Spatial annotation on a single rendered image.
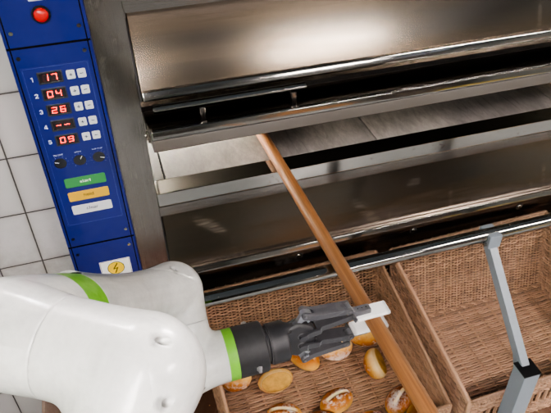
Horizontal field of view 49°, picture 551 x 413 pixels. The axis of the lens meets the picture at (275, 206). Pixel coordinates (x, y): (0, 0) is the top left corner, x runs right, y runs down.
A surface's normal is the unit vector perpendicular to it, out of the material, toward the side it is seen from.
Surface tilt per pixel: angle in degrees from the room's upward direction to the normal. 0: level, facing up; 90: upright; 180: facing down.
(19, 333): 29
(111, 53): 90
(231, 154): 0
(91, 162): 90
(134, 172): 90
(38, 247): 90
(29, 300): 6
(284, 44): 70
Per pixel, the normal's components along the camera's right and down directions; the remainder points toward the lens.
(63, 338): -0.19, -0.50
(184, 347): 0.70, -0.51
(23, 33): 0.29, 0.59
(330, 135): -0.02, -0.79
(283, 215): 0.26, 0.29
